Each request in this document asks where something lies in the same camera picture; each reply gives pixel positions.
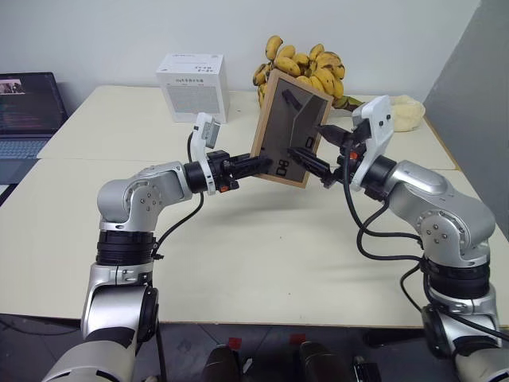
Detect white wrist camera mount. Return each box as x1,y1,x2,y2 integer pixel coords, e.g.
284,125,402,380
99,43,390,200
351,95,395,189
188,112,222,197

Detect grey laptop computer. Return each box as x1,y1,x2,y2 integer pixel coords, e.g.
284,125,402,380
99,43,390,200
0,72,69,196

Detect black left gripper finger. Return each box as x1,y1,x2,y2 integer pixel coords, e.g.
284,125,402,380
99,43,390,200
231,165,269,179
229,155,274,168

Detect cream lumpy soft object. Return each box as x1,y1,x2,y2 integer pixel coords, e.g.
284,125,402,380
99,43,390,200
387,94,427,134

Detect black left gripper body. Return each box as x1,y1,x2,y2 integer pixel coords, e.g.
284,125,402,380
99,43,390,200
206,150,240,194

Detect wooden picture frame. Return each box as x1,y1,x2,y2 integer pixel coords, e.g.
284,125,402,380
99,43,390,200
249,69,335,189

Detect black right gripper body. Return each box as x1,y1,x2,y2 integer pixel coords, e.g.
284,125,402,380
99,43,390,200
332,119,373,188

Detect white cardboard box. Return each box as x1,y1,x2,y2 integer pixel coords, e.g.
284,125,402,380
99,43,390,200
154,52,231,125

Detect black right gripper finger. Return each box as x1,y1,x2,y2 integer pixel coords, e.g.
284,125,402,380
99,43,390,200
315,124,348,148
286,146,337,189

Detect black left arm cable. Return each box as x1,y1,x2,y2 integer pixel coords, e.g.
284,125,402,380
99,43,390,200
150,131,206,262

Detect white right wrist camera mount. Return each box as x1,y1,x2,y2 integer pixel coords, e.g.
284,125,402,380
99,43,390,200
351,95,395,189

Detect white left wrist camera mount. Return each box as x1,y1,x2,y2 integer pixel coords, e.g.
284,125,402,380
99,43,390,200
188,112,222,197

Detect dark rounded shape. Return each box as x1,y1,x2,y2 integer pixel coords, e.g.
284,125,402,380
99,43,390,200
200,345,242,382
297,341,352,382

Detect yellow banana bunch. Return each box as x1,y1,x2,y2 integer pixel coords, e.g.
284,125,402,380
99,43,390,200
252,34,365,111

